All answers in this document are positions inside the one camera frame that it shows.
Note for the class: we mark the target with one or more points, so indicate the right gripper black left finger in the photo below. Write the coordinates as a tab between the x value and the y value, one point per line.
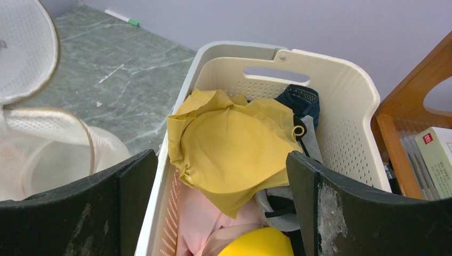
101	214

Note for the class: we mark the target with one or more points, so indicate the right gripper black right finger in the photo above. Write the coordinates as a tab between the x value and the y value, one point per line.
339	215

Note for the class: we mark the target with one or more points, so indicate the black bra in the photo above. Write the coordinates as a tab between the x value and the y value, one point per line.
277	204

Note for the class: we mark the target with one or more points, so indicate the mustard yellow bra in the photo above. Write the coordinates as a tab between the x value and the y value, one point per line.
229	148

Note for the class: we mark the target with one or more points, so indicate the yellow bra in basket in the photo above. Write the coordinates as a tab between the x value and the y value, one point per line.
261	242

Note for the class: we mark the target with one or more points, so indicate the cream plastic laundry basket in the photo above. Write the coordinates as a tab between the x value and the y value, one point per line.
348	100

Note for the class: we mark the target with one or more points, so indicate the pink bra in basket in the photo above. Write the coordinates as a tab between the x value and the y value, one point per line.
199	218

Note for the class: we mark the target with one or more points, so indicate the black yellow garment in basket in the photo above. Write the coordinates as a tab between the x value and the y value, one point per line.
303	101

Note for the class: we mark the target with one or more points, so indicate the green box on rack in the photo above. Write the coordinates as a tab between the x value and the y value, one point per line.
434	144

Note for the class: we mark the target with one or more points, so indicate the orange wooden rack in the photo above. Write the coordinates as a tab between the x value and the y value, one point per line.
403	112

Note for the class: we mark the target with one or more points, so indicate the green white marker pen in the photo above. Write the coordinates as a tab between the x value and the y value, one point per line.
122	18

